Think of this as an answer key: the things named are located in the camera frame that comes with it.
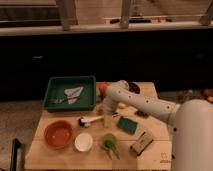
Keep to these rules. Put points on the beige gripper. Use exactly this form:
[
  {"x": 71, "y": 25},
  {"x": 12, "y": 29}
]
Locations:
[{"x": 108, "y": 119}]

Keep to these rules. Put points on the white dish brush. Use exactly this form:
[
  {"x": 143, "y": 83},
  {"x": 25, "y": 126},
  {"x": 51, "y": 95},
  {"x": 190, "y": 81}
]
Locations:
[{"x": 87, "y": 121}]

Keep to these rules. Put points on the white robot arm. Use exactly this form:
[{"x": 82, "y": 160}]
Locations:
[{"x": 192, "y": 123}]

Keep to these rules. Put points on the small white bowl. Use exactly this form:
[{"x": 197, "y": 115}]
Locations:
[{"x": 83, "y": 142}]

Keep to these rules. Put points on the dark brown bowl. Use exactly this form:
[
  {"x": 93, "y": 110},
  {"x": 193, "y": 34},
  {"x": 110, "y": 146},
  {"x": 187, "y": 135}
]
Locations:
[{"x": 134, "y": 88}]

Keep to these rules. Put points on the red bowl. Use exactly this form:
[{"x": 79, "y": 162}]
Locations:
[{"x": 58, "y": 134}]

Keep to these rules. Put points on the yellow banana piece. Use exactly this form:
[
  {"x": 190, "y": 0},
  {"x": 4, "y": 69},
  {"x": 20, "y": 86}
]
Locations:
[{"x": 122, "y": 106}]

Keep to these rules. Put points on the teal sponge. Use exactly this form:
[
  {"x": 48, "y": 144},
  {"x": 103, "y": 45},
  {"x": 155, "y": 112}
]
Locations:
[{"x": 127, "y": 125}]

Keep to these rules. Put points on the green funnel scoop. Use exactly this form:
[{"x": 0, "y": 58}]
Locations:
[{"x": 109, "y": 142}]

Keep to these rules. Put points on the pine cone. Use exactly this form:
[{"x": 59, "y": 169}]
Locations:
[{"x": 142, "y": 114}]

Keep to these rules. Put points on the orange cup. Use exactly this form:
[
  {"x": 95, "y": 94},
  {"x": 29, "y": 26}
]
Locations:
[{"x": 102, "y": 88}]

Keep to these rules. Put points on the wooden block box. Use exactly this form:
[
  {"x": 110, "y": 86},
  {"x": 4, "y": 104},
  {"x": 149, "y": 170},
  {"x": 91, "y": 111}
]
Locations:
[{"x": 141, "y": 143}]

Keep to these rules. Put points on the white cloth in tray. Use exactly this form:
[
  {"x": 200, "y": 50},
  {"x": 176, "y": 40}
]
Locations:
[{"x": 72, "y": 94}]

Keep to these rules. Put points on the green plastic tray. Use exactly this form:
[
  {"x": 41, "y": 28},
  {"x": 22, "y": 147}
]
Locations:
[{"x": 55, "y": 89}]

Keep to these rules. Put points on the metal item in tray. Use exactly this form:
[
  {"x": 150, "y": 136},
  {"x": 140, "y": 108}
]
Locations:
[{"x": 58, "y": 100}]

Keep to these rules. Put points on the black chair frame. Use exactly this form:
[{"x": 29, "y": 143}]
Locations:
[{"x": 17, "y": 155}]

